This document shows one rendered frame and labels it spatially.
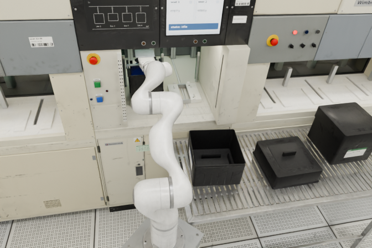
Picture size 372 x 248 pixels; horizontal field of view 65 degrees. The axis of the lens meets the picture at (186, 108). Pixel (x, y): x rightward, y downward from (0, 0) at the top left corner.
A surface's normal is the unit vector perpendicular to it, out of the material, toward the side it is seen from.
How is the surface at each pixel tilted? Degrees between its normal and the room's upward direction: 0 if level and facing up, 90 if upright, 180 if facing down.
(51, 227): 0
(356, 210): 0
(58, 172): 90
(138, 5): 90
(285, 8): 90
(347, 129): 0
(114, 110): 90
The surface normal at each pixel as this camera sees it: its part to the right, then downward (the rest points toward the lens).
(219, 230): 0.06, -0.79
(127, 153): 0.19, 0.62
